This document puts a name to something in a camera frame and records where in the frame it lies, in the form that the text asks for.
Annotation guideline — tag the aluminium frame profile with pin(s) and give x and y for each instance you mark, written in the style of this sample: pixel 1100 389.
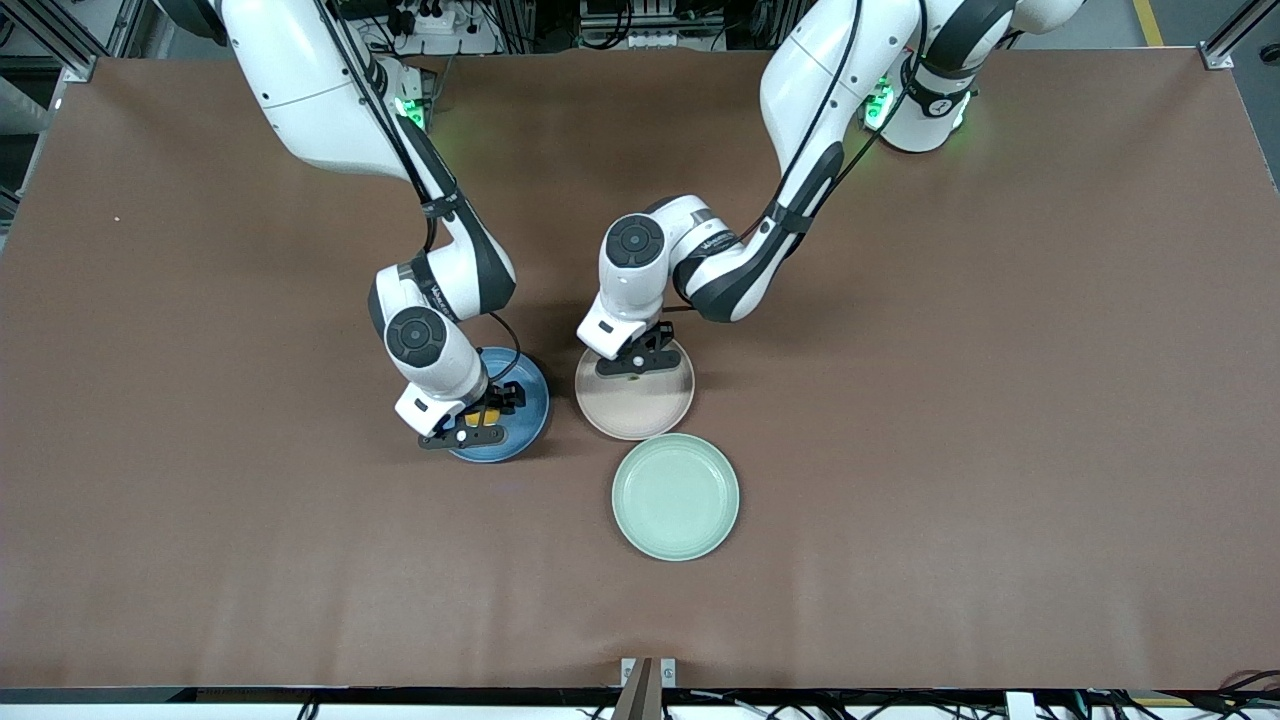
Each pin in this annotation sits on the aluminium frame profile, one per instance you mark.
pixel 78 68
pixel 1225 50

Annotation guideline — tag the small white box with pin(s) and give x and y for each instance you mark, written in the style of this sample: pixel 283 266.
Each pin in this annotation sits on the small white box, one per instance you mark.
pixel 1020 708

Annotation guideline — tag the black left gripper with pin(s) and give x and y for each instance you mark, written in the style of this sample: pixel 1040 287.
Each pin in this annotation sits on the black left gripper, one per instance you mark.
pixel 655 340

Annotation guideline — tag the beige round plate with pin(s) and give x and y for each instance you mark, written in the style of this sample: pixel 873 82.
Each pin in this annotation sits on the beige round plate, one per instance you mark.
pixel 640 410

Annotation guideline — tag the yellow lemon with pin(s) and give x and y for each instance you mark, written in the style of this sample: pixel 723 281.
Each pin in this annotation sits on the yellow lemon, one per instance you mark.
pixel 471 416

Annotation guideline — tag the blue round plate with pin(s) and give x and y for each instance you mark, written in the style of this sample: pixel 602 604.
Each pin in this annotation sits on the blue round plate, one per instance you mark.
pixel 525 420

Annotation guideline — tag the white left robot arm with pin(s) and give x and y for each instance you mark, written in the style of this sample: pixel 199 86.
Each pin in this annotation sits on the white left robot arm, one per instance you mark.
pixel 830 60

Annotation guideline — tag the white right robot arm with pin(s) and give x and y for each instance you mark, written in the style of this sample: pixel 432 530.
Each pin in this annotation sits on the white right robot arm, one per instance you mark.
pixel 300 80

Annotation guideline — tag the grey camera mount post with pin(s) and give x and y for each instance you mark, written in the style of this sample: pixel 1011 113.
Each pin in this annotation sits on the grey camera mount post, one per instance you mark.
pixel 640 700

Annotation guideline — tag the white metal bracket plate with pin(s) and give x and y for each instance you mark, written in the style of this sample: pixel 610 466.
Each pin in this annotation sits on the white metal bracket plate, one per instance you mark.
pixel 668 672

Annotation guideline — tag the white power strip with plugs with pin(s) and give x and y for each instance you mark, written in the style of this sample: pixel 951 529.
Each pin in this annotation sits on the white power strip with plugs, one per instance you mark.
pixel 470 35

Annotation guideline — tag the black table edge rail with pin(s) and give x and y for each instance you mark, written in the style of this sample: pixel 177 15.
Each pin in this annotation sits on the black table edge rail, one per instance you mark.
pixel 300 694

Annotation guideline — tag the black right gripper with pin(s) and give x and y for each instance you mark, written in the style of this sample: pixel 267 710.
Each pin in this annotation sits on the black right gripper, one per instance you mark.
pixel 503 396

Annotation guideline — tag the brown table cover mat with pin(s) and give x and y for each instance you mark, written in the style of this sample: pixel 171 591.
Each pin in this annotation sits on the brown table cover mat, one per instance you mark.
pixel 200 550

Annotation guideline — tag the pale green round plate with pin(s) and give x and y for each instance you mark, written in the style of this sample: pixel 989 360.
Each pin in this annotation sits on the pale green round plate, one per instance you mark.
pixel 675 497

